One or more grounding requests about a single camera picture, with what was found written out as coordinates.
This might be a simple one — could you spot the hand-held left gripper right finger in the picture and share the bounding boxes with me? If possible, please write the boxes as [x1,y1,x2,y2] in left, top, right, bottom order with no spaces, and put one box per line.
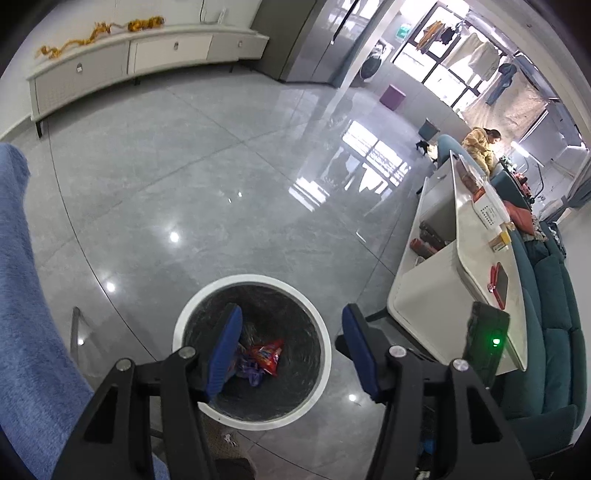
[335,303,534,480]

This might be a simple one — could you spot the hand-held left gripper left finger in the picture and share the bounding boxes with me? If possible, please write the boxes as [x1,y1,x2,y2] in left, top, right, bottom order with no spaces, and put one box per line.
[51,303,244,480]

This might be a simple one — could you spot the white round trash bin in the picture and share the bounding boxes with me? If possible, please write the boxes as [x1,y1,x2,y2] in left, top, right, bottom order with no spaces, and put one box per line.
[172,274,332,431]

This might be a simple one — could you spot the purple snack wrapper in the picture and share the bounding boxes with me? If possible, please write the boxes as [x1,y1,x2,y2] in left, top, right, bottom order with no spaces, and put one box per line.
[235,348,264,387]

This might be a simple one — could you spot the red snack wrapper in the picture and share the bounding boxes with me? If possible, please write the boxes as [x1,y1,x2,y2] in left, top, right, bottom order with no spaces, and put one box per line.
[244,339,286,377]

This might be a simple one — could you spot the phone in red case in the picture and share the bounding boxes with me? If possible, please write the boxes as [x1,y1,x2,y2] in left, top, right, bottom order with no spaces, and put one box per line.
[488,262,509,310]

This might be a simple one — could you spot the white coffee table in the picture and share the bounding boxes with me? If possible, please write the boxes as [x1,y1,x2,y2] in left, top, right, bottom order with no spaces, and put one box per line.
[387,148,528,374]

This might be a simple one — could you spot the teal sofa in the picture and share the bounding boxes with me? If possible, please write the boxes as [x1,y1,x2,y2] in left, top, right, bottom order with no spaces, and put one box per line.
[436,134,585,462]

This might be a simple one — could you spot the yellow lidded jar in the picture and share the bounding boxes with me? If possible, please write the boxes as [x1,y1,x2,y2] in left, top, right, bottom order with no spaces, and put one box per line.
[489,224,513,252]

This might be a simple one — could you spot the dark red packets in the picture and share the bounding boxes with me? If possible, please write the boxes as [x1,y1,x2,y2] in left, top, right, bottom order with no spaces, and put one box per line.
[411,222,446,259]

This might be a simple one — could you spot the brown slipper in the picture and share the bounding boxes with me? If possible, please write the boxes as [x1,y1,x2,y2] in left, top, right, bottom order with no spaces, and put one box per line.
[203,415,257,480]

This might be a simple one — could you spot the red cushion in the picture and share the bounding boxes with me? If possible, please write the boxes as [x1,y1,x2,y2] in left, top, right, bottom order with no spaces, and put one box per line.
[505,200,536,236]

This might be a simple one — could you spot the white plastic box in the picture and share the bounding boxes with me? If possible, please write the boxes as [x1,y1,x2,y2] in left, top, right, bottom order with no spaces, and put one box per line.
[472,187,509,227]

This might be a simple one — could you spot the red snack tray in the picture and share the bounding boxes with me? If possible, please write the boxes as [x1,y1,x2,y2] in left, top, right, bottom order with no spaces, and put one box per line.
[455,159,485,192]

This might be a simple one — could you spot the white floor lamp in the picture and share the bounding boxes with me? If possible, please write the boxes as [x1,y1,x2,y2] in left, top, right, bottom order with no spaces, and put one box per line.
[510,141,546,195]

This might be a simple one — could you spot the beige hanging cloth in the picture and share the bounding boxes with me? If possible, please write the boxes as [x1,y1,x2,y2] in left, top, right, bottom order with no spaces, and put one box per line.
[462,74,548,139]

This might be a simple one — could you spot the blue hanging garment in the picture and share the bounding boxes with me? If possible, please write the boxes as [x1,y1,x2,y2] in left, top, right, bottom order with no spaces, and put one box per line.
[485,62,518,106]

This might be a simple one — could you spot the purple stool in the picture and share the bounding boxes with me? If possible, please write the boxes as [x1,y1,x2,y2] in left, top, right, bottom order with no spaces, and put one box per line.
[379,84,407,110]

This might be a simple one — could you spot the white hanging garment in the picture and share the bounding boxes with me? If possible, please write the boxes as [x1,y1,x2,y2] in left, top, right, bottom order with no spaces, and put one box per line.
[445,32,502,77]

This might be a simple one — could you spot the white washing machine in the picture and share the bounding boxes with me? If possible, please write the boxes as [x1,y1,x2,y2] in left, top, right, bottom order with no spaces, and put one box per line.
[359,41,393,84]

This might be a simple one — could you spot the yellow hanging garment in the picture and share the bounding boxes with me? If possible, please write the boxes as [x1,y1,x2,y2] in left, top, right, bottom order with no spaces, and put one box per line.
[416,21,439,51]

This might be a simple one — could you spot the white tv cabinet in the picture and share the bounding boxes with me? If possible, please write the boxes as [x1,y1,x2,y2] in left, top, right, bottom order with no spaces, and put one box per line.
[26,23,271,138]

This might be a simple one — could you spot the grey refrigerator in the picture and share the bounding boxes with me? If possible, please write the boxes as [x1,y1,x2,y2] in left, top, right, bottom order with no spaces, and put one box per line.
[252,0,398,86]

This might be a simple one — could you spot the gold dragon garland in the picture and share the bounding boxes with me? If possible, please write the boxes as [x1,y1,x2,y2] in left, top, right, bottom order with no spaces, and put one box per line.
[36,16,165,61]

